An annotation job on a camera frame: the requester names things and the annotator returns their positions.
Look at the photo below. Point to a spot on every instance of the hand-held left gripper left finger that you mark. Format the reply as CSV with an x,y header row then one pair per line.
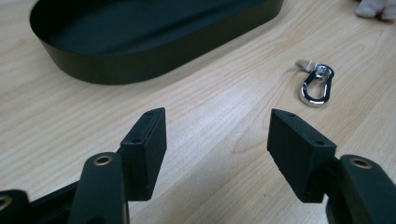
x,y
143,161

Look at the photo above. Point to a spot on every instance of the black oval tray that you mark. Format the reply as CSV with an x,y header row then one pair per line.
x,y
149,34

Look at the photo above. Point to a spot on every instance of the white plush toy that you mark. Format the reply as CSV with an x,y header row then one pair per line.
x,y
375,9

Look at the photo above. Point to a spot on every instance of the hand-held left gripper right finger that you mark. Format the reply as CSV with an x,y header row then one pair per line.
x,y
299,155

